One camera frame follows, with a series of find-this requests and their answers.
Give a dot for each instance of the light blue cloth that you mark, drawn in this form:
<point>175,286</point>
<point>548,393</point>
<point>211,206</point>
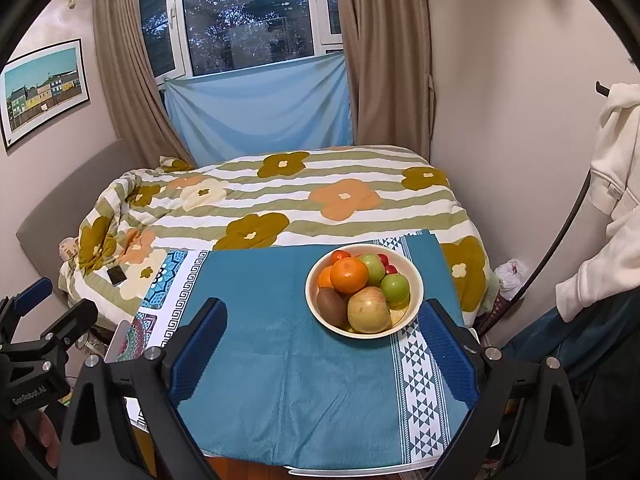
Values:
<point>260,110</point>

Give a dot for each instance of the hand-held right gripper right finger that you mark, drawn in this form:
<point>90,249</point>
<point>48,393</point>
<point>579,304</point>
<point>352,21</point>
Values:
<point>447,360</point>

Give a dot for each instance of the window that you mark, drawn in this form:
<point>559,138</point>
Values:
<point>250,20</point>

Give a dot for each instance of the blue patterned tablecloth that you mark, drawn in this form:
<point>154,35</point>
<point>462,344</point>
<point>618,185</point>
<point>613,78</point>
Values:
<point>260,310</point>

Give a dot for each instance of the large orange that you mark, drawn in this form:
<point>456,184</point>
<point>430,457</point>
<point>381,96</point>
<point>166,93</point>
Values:
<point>349,275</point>

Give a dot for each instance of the dark teal garment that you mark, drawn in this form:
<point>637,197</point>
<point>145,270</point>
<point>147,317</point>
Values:
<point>550,340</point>

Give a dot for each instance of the small orange tomato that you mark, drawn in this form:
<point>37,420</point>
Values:
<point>341,256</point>

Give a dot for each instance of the black phone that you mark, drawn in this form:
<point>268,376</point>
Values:
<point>117,276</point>

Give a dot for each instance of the white plastic bag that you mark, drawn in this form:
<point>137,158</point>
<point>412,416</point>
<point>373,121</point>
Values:
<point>510,277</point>

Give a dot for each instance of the white hoodie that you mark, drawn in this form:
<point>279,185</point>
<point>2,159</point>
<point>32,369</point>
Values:
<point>615,170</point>

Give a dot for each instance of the small orange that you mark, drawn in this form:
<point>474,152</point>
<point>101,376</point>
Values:
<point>325,277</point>

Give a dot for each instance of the brown kiwi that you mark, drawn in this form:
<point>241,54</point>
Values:
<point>331,307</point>

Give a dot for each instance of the floral striped blanket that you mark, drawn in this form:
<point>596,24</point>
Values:
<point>300,175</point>

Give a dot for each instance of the red tomato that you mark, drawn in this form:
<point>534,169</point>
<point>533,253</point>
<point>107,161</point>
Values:
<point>391,270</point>
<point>383,260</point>

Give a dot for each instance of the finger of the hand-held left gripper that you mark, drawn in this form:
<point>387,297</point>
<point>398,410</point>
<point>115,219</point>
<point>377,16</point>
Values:
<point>32,294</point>
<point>75,317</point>

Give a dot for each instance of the cream ceramic bowl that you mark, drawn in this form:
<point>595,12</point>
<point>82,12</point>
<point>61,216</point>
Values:
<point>414,285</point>

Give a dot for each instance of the green apple back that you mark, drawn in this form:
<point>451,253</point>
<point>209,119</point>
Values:
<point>374,267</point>

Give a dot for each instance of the brown curtain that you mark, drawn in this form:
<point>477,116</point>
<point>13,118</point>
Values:
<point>385,60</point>
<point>130,85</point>

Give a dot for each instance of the wall poster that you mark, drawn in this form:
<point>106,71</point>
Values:
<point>45,92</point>

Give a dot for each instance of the person's left hand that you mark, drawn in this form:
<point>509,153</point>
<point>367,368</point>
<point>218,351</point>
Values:
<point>42,435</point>

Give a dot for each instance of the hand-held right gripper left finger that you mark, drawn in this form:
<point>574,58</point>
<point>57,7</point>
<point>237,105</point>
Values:
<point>200,355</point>

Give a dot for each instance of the yellow red apple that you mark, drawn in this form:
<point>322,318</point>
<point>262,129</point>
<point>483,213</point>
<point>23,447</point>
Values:
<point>369,310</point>

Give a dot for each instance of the green plum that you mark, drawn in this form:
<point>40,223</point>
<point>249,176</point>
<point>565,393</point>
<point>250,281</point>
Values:
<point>395,287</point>

